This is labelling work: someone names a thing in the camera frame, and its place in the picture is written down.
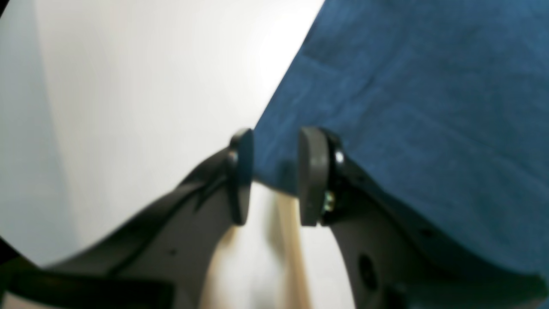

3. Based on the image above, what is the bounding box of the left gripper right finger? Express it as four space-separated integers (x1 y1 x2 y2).
298 127 548 309

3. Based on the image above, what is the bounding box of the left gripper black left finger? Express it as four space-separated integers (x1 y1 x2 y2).
1 128 253 309

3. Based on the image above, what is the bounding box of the dark blue t-shirt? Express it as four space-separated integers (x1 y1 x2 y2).
253 0 549 276

